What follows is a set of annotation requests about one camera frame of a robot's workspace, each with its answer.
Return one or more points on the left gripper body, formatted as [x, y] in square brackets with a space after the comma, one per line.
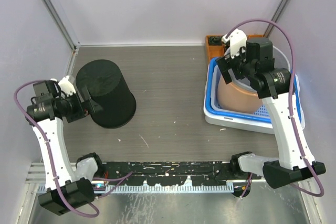
[73, 109]

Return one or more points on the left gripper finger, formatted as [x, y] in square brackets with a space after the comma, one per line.
[94, 107]
[85, 95]

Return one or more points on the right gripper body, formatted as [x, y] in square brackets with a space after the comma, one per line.
[241, 67]

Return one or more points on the black bucket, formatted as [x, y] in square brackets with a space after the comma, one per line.
[106, 85]

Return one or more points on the orange bucket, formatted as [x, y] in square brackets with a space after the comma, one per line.
[235, 98]

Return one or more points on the grey bucket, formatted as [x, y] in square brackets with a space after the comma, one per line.
[281, 61]

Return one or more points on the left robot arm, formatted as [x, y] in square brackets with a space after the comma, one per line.
[66, 187]

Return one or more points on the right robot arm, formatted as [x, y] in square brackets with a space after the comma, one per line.
[276, 90]

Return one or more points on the orange compartment organizer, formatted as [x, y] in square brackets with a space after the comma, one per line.
[214, 51]

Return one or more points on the dark rolled item far left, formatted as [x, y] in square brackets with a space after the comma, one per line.
[215, 40]

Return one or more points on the white plastic tub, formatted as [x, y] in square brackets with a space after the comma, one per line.
[259, 121]

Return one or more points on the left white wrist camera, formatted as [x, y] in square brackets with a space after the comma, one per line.
[66, 85]

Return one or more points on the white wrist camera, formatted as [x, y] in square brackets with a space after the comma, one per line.
[66, 85]
[234, 42]

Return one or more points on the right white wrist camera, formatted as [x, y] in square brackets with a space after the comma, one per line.
[234, 42]

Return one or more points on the white cable duct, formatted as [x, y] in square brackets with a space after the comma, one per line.
[187, 188]

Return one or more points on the black mounting rail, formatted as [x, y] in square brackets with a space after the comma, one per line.
[205, 173]

